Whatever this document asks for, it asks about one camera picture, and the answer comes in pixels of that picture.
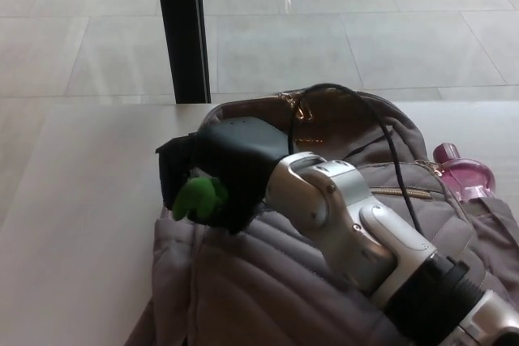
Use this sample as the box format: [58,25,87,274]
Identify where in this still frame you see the green plush keychain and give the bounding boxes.
[173,176,229,222]

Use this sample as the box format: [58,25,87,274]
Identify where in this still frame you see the grey quilted backpack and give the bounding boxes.
[137,86,519,346]

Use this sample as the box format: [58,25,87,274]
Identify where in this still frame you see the purple transparent water bottle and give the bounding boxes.
[432,142,496,203]

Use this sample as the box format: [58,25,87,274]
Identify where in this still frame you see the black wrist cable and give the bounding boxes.
[283,83,427,238]

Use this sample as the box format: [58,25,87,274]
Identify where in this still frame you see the black window frame post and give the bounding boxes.
[152,0,212,105]

